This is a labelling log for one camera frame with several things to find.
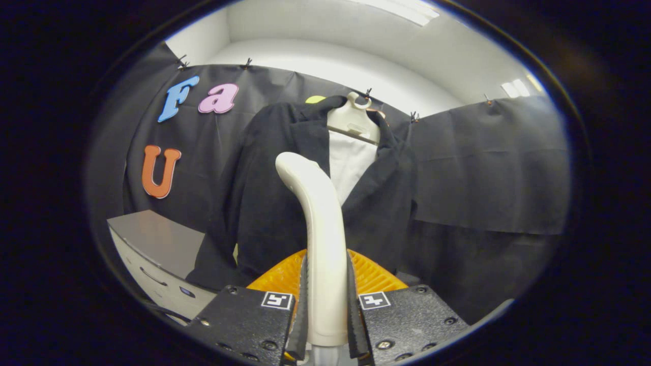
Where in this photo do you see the white garment steamer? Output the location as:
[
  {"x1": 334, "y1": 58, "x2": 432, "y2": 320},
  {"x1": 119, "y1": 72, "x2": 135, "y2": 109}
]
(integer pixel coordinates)
[{"x1": 275, "y1": 151, "x2": 350, "y2": 366}]

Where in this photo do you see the black backdrop cloth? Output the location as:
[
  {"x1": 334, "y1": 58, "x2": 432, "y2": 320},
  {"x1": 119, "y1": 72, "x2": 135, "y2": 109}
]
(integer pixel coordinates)
[{"x1": 85, "y1": 43, "x2": 571, "y2": 326}]

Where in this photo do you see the grey cabinet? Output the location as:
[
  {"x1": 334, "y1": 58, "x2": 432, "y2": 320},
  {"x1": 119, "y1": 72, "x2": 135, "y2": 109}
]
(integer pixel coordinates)
[{"x1": 107, "y1": 209, "x2": 220, "y2": 326}]

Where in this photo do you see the ceiling light panel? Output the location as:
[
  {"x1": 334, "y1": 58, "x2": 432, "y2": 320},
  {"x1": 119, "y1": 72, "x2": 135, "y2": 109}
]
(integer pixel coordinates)
[
  {"x1": 351, "y1": 0, "x2": 441, "y2": 27},
  {"x1": 500, "y1": 74, "x2": 545, "y2": 99}
]

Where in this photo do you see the white mannequin torso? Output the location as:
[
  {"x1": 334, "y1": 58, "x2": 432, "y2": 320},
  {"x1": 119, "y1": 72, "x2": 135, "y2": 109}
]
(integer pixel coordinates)
[{"x1": 328, "y1": 130, "x2": 379, "y2": 206}]

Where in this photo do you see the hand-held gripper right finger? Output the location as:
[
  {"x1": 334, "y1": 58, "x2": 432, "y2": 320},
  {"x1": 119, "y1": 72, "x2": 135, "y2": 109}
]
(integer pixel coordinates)
[{"x1": 347, "y1": 248, "x2": 471, "y2": 366}]

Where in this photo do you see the black jacket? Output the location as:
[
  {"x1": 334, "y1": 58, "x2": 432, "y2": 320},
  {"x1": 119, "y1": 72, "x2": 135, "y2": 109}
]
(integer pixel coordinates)
[{"x1": 186, "y1": 96, "x2": 420, "y2": 291}]

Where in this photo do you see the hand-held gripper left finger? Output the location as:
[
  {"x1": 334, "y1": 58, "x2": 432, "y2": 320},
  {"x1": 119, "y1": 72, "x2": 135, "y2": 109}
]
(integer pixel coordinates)
[{"x1": 184, "y1": 248, "x2": 309, "y2": 366}]

